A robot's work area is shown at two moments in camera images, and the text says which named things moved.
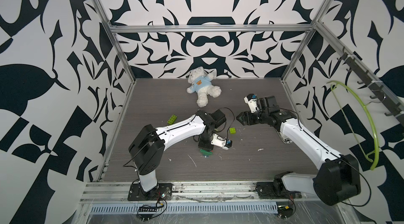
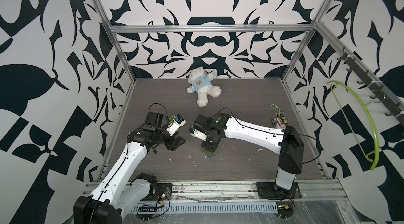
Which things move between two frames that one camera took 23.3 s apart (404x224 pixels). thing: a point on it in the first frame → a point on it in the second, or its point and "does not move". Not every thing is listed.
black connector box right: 284,211 does not move
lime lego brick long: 172,119 does not move
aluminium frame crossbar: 211,28 does not move
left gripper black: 203,145 → 174,142
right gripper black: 246,115 → 208,147
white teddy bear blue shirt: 201,83 does not move
